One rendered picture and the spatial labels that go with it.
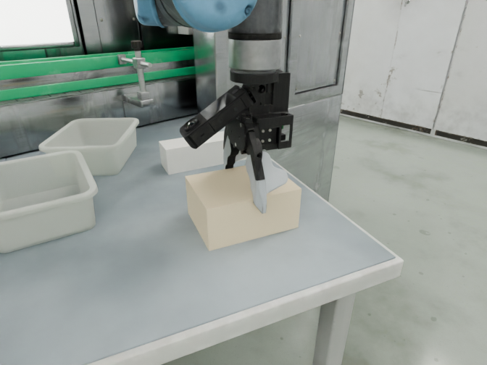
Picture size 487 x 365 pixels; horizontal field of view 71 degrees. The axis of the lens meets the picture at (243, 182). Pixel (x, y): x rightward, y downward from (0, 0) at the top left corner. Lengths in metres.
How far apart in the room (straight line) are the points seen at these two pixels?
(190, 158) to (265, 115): 0.31
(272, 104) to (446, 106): 3.15
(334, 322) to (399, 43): 3.29
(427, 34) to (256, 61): 3.20
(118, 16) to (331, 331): 1.12
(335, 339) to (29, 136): 0.85
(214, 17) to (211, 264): 0.34
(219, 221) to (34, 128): 0.64
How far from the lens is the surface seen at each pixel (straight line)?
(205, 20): 0.31
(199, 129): 0.49
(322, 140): 1.56
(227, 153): 0.59
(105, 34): 1.29
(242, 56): 0.48
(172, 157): 0.77
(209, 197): 0.52
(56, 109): 1.03
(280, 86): 0.52
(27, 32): 1.19
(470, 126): 3.59
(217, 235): 0.52
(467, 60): 3.54
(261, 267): 0.51
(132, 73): 1.11
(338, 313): 0.63
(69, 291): 0.52
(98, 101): 1.06
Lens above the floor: 1.08
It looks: 27 degrees down
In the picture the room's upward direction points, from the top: straight up
